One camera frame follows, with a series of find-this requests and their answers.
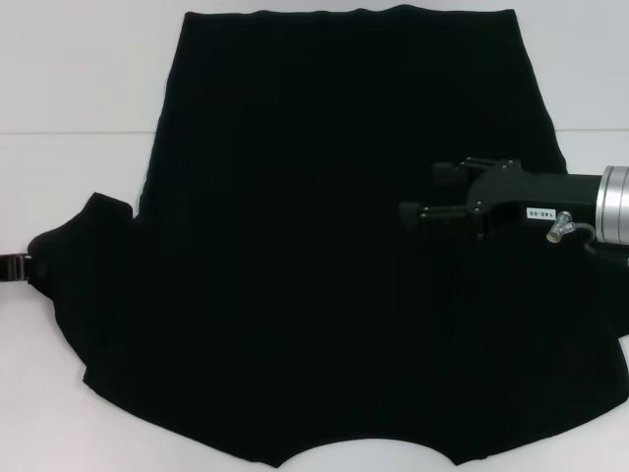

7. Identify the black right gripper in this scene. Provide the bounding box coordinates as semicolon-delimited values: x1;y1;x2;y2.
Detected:
398;155;606;243

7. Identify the black shirt with FREE print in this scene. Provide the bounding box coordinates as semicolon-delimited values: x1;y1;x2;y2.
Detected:
27;4;629;470

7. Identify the right arm cable with plug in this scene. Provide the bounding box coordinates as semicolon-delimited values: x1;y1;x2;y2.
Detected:
545;209;629;270

